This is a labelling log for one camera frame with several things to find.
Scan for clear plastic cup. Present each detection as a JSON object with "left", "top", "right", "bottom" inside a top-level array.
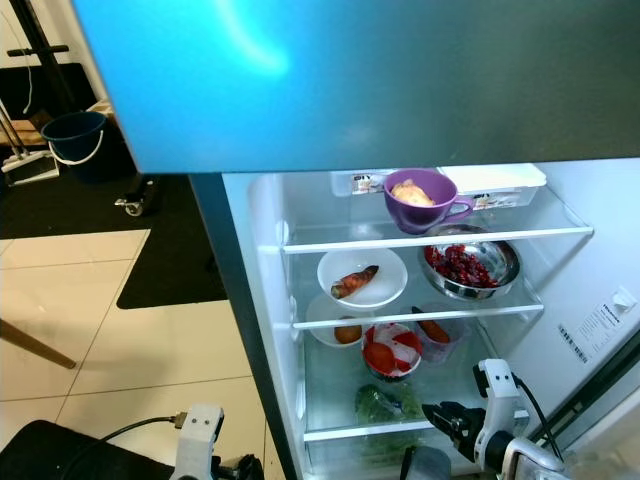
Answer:
[{"left": 410, "top": 305, "right": 471, "bottom": 363}]

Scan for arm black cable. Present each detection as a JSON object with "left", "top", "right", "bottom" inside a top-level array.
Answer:
[
  {"left": 60, "top": 415, "right": 186, "bottom": 471},
  {"left": 515, "top": 375, "right": 566, "bottom": 461}
]

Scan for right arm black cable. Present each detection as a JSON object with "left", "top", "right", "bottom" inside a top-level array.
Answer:
[{"left": 515, "top": 375, "right": 566, "bottom": 461}]

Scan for printed food box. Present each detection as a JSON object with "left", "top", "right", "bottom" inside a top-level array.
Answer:
[{"left": 330, "top": 170, "right": 391, "bottom": 196}]

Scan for grey steel fridge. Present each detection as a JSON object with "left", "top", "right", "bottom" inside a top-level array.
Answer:
[{"left": 72, "top": 0, "right": 640, "bottom": 480}]

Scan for bread roll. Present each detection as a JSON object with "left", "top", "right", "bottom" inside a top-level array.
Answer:
[{"left": 390, "top": 178, "right": 437, "bottom": 207}]

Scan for steel bowl of red berries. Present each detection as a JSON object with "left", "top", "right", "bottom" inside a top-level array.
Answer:
[{"left": 420, "top": 224, "right": 523, "bottom": 301}]

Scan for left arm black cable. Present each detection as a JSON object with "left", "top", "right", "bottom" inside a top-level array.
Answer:
[{"left": 60, "top": 415, "right": 186, "bottom": 471}]

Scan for purple cup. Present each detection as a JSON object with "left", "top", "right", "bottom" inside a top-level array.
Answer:
[{"left": 382, "top": 168, "right": 475, "bottom": 236}]

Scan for black metal stand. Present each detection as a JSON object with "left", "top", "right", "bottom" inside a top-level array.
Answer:
[{"left": 0, "top": 0, "right": 101, "bottom": 116}]

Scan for black wheeled frame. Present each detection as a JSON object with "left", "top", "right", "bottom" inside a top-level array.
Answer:
[{"left": 115, "top": 150, "right": 161, "bottom": 218}]

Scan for white bowl with orange fruit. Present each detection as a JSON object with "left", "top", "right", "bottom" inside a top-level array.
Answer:
[{"left": 305, "top": 295, "right": 366, "bottom": 348}]

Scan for roasted carrot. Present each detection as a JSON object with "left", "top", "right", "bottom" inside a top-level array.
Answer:
[{"left": 330, "top": 265, "right": 379, "bottom": 299}]

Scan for bowl of red tomatoes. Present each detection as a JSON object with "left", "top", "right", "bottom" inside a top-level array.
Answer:
[{"left": 362, "top": 322, "right": 423, "bottom": 381}]

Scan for blue bucket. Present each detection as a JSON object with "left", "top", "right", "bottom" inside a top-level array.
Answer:
[{"left": 40, "top": 110, "right": 106, "bottom": 184}]

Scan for green leafy vegetables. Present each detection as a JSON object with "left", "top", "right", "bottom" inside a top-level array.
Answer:
[{"left": 353, "top": 383, "right": 426, "bottom": 456}]

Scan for silver folding rack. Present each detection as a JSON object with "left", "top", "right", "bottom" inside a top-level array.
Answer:
[{"left": 0, "top": 145, "right": 61, "bottom": 188}]

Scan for white food tray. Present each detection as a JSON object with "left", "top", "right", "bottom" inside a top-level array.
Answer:
[{"left": 445, "top": 163, "right": 548, "bottom": 208}]

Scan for fridge door with shelves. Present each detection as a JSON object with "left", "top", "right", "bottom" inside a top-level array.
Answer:
[{"left": 555, "top": 330, "right": 640, "bottom": 480}]

